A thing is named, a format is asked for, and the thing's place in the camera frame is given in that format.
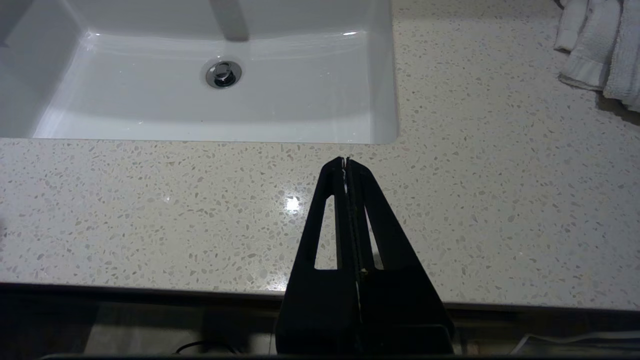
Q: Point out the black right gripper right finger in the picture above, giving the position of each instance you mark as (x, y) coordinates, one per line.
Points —
(400, 310)

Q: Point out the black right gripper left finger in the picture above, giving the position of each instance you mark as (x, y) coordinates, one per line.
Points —
(315, 310)

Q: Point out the white rectangular sink basin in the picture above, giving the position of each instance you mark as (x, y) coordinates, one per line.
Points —
(200, 110)

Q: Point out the chrome sink drain stopper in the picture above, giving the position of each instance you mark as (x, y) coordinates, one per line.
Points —
(223, 74)

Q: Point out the white crumpled towel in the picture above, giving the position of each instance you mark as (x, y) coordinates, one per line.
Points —
(600, 45)

